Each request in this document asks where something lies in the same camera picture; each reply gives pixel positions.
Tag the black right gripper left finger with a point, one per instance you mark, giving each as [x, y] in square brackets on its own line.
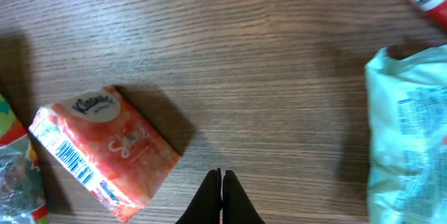
[205, 207]

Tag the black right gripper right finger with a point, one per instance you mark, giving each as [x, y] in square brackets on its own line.
[237, 207]

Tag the green gummy candy bag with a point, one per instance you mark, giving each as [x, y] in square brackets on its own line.
[22, 194]

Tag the mint green wipes pack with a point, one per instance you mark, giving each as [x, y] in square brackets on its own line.
[407, 120]

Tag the red Kleenex tissue pack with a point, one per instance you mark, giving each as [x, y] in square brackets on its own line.
[108, 147]

